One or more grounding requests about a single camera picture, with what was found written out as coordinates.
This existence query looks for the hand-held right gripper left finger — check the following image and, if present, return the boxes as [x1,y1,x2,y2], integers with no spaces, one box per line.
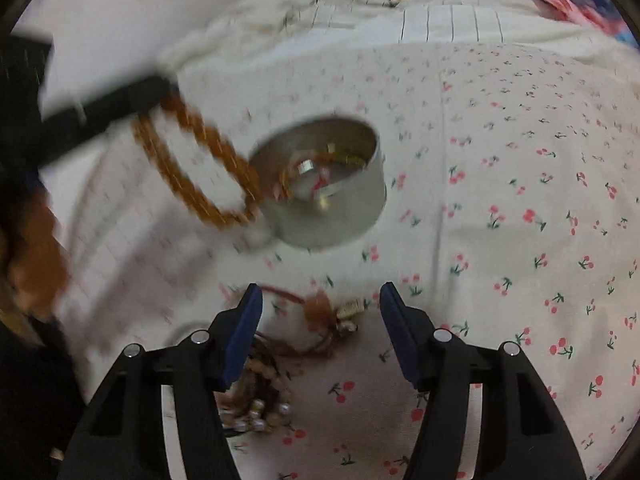
[57,282,263,480]

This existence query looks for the round metal tin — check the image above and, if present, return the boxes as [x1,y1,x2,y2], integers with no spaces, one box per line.
[247,115,388,250]

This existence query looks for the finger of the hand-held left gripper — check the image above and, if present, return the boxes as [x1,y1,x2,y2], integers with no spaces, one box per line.
[35,74,181,168]

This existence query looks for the white bead bracelet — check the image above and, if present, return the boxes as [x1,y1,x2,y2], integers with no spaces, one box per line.
[220,395,296,436]

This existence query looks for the pinkish brown bead bracelet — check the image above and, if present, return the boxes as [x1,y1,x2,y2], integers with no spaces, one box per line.
[240,330,301,411]

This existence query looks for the amber bead bracelet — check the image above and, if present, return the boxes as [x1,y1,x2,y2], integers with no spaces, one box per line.
[131,91,263,231]

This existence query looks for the cherry print bed sheet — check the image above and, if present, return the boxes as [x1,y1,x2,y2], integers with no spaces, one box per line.
[65,42,640,480]

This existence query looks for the person's left forearm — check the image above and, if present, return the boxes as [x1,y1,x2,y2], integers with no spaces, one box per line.
[0,195,68,348]

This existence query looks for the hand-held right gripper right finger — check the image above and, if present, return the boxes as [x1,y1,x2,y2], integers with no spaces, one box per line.
[379,282,588,480]

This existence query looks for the pink cloth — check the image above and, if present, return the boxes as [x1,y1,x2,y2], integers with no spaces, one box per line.
[525,0,626,41]

